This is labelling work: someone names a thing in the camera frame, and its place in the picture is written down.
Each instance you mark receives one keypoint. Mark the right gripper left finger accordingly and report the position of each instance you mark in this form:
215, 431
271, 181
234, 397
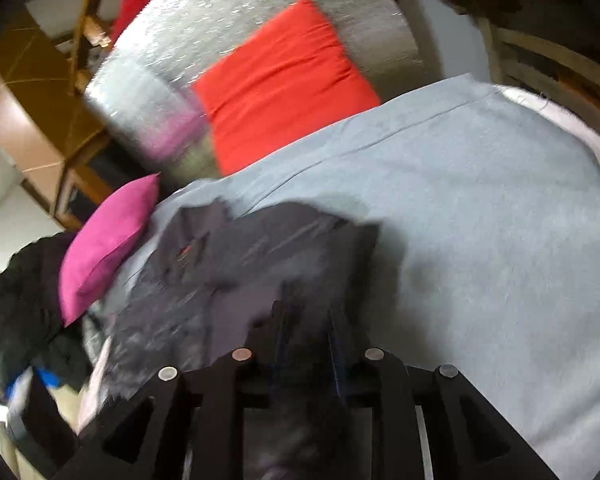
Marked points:
190, 425

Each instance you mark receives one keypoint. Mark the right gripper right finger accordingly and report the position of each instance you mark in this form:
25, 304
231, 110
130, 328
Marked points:
425, 423

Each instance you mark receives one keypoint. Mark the dark grey garment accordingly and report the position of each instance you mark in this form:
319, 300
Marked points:
213, 282

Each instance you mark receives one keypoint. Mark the black clothes pile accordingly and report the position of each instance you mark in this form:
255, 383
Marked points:
33, 332

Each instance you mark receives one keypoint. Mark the blue jacket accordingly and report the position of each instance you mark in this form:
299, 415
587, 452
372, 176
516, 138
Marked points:
49, 380

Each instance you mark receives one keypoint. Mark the light grey bed blanket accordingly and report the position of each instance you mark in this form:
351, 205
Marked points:
489, 250

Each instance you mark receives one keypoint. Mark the pink cushion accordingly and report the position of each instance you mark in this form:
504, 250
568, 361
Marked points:
100, 247

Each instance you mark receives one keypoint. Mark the silver foil insulation panel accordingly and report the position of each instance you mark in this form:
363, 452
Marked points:
142, 89

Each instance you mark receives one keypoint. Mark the brown wooden cabinet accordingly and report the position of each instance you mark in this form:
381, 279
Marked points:
69, 162

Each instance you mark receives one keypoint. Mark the red square cushion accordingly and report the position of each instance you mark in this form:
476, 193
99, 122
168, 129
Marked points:
290, 78

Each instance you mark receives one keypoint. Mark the wooden shelf unit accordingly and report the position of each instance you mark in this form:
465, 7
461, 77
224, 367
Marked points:
550, 47

